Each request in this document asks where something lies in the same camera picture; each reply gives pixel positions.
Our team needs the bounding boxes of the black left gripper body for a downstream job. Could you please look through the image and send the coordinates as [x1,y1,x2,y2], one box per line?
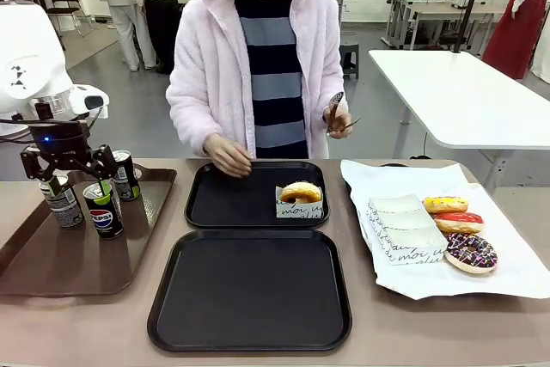
[27,119,94,167]

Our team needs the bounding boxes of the black Pepsi can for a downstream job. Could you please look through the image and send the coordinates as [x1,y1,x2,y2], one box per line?
[82,180,125,240]

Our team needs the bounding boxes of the black green soda can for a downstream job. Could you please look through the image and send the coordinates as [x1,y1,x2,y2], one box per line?
[39,174,85,229]
[110,150,142,203]

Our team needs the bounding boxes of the plain glazed donut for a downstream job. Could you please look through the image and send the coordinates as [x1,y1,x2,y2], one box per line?
[278,180,323,205]

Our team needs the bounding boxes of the dark metal tongs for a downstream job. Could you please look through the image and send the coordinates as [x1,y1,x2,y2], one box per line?
[324,90,363,138]

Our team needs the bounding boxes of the yellow frosted donut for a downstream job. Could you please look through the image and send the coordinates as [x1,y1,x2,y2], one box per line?
[422,196,470,215]

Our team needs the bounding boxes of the red frosted donut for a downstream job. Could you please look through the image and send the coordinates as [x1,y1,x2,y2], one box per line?
[433,211,486,235]

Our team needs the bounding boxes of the chocolate sprinkled donut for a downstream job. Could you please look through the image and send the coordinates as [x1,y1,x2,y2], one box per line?
[443,232,499,274]

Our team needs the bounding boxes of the person's right forearm pink sleeve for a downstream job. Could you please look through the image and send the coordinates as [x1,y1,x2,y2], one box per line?
[166,83,224,157]

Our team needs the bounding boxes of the person's left forearm pink sleeve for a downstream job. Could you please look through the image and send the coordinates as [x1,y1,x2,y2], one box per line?
[315,74,350,127]

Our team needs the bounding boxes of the person's right hand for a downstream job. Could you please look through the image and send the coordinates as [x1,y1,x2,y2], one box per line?
[205,132,254,179]

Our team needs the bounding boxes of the person's left hand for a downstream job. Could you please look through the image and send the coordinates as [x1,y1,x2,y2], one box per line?
[322,102,354,140]

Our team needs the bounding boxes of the brown plastic tray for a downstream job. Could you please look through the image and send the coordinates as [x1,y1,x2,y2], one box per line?
[0,168,178,298]

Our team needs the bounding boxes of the black square tray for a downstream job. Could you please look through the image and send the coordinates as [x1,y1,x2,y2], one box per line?
[183,160,331,230]
[146,229,353,353]

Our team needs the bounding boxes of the bystander in white clothes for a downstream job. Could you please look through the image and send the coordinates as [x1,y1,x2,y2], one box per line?
[89,0,145,72]

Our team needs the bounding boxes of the person in pink jacket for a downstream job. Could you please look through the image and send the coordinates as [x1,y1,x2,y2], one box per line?
[165,0,350,161]

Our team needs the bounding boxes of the bystander in beige top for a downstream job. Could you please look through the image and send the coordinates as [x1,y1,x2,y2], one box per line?
[128,0,180,76]

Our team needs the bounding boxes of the navy grey striped sweater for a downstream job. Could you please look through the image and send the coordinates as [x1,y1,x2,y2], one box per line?
[233,0,310,160]

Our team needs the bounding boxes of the grey plastic stool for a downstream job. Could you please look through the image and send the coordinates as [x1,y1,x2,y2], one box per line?
[339,43,360,80]

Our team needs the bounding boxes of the white background work table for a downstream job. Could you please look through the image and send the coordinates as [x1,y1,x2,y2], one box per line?
[386,0,506,51]

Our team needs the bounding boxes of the white paper sheet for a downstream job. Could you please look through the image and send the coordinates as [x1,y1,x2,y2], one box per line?
[340,159,550,302]

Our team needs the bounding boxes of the mannequin with red apron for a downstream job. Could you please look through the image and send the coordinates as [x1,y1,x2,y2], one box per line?
[481,0,550,83]

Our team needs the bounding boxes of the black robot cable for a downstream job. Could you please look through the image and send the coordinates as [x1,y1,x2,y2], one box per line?
[0,116,32,145]

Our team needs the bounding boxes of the black floor cable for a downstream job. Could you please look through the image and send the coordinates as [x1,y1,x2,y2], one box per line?
[410,130,432,160]

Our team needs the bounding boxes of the black camera pole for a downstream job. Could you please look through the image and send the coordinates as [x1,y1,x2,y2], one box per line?
[453,0,492,53]

